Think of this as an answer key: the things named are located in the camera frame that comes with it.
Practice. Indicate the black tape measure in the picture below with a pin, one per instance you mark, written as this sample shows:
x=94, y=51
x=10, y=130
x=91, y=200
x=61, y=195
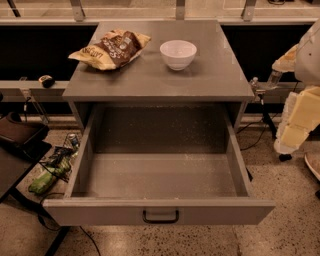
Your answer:
x=46, y=81

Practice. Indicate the clear plastic water bottle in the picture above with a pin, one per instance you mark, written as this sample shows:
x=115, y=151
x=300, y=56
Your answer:
x=274, y=79

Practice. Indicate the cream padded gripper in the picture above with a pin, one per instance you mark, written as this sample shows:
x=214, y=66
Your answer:
x=308, y=60

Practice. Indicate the white ceramic bowl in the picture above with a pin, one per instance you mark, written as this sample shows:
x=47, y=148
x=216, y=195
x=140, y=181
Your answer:
x=178, y=54

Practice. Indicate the soda can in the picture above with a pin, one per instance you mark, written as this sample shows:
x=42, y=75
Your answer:
x=73, y=140

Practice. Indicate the black tripod stand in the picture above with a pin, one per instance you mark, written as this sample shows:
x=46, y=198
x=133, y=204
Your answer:
x=259, y=90

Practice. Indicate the black side table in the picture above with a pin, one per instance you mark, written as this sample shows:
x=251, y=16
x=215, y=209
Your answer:
x=21, y=148

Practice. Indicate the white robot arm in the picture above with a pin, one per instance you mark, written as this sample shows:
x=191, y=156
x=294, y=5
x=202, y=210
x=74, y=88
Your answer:
x=303, y=59

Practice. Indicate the brown yellow chip bag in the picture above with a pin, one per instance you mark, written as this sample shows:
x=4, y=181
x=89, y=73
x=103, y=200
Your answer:
x=115, y=49

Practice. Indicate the grey drawer cabinet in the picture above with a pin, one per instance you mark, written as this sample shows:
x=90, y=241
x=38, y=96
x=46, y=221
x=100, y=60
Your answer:
x=214, y=75

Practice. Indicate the green snack bag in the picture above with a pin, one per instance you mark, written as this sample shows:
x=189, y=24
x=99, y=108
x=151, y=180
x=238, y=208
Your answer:
x=49, y=176

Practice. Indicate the grey top drawer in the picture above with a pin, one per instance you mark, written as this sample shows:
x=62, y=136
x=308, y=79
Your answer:
x=159, y=165

